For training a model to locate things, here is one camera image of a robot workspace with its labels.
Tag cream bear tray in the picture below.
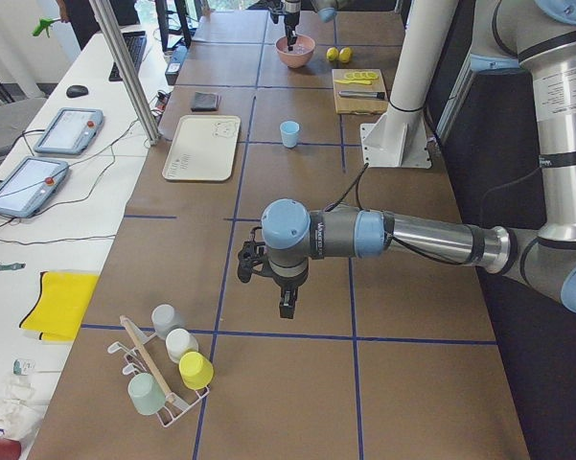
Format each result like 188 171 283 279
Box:
162 115 241 182

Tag white wire cup rack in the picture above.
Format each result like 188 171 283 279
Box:
107 315 211 427

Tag yellow lemon near board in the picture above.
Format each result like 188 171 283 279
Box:
337 47 353 63

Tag mint green cup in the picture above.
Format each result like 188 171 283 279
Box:
127 373 165 416

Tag near teach pendant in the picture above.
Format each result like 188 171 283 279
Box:
0 156 70 218

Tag yellow plastic knife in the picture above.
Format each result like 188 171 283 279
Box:
334 79 372 86

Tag lemon slices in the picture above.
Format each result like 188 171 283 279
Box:
344 71 379 81

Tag yellow lemon far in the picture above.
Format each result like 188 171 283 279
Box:
326 47 339 62

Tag far teach pendant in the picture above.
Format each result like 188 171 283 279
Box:
34 107 104 155

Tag grey cup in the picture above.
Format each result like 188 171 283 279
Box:
151 304 185 340

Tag black computer mouse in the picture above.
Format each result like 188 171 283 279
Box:
66 84 89 99

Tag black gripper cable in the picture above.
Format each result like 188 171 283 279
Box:
322 162 461 265

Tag black keyboard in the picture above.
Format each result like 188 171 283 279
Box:
108 31 147 82

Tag light blue cup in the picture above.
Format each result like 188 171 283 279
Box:
280 120 300 149

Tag teach pendant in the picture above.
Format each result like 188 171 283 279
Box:
34 107 104 155
0 156 70 218

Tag pink bowl of ice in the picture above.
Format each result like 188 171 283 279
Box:
275 34 316 68

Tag wooden cutting board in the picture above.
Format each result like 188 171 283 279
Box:
332 69 388 114

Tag white cup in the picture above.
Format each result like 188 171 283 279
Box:
165 328 198 364

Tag grey folded cloth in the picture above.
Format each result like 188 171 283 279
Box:
191 91 220 112

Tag yellow cup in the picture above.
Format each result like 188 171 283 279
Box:
178 351 214 390

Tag yellow folded cloth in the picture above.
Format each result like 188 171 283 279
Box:
19 271 99 342

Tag aluminium frame post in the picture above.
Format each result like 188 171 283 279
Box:
89 0 160 146

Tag black power box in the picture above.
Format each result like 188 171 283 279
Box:
165 45 188 86

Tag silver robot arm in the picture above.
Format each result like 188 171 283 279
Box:
238 1 576 318
265 0 345 51

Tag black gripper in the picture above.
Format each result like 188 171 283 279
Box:
267 0 301 51
237 225 309 319

